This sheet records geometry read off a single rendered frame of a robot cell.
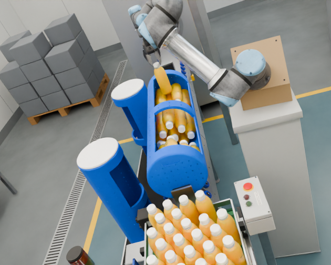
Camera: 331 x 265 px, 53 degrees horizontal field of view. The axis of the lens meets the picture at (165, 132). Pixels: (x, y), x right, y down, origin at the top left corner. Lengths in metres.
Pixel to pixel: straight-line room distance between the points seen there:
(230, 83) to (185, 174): 0.46
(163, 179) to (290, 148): 0.66
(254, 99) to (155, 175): 0.60
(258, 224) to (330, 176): 1.63
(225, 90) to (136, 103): 1.25
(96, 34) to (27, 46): 2.17
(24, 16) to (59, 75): 2.42
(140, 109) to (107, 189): 0.77
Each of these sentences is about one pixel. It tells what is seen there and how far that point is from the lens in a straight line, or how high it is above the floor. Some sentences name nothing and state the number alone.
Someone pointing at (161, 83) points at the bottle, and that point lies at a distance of 2.09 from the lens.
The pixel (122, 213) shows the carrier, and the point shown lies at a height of 0.61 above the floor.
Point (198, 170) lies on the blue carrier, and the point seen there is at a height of 1.10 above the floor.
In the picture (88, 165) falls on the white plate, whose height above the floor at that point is 1.04.
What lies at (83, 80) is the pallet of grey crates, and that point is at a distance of 4.97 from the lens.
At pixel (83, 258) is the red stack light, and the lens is 1.29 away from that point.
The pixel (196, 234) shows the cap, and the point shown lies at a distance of 1.32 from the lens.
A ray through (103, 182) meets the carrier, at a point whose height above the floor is 0.91.
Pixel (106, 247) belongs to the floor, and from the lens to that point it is 3.02.
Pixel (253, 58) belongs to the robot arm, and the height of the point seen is 1.47.
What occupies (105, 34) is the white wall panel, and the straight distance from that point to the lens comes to 6.84.
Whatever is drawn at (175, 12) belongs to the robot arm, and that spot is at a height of 1.72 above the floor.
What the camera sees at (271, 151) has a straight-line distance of 1.77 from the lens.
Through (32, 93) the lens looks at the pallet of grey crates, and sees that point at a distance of 5.36.
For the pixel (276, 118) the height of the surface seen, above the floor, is 1.14.
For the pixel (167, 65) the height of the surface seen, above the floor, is 1.08.
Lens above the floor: 2.13
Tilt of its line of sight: 34 degrees down
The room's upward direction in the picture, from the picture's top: 24 degrees counter-clockwise
